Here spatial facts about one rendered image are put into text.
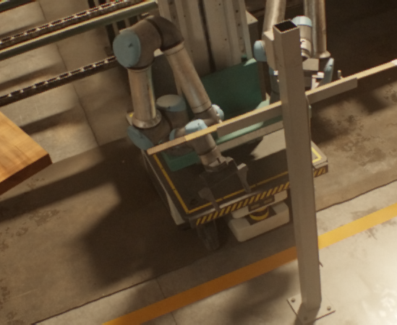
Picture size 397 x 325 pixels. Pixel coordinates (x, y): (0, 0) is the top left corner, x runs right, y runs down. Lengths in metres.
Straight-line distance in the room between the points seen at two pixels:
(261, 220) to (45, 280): 1.05
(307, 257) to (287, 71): 0.83
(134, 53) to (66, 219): 1.40
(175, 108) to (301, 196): 0.63
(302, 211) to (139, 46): 0.80
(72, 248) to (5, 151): 1.00
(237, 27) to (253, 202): 0.74
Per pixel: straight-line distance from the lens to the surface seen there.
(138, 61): 2.26
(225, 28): 2.73
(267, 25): 2.46
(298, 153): 2.12
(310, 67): 2.22
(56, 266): 3.18
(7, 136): 2.44
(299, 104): 2.01
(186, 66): 2.35
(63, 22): 3.32
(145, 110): 2.42
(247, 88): 2.81
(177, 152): 2.65
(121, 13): 3.32
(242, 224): 2.91
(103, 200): 3.42
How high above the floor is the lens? 2.21
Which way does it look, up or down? 39 degrees down
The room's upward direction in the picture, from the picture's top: 12 degrees counter-clockwise
